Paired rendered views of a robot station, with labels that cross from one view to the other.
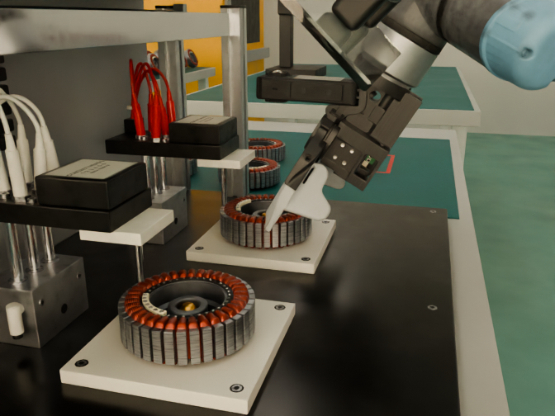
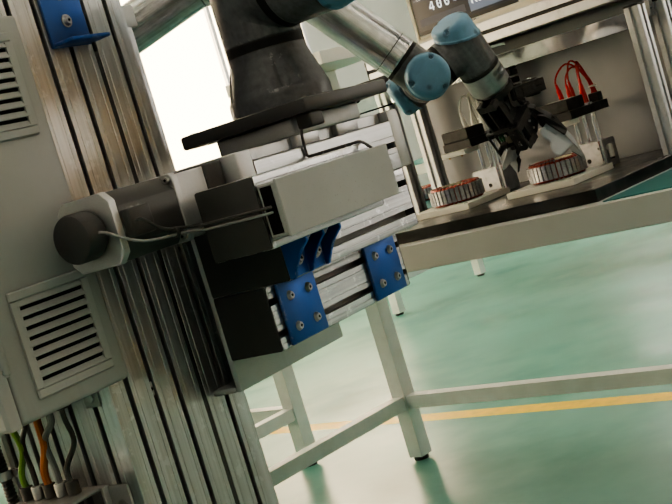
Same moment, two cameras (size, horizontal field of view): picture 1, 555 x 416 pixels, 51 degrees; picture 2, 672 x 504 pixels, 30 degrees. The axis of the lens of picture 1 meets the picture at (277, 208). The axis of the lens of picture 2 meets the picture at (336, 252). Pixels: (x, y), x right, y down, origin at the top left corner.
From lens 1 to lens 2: 2.68 m
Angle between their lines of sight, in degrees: 115
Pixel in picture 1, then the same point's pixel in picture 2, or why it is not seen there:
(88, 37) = not seen: hidden behind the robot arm
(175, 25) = (537, 49)
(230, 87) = (646, 65)
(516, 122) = not seen: outside the picture
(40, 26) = not seen: hidden behind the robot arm
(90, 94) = (617, 72)
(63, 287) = (489, 176)
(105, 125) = (636, 90)
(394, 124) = (488, 119)
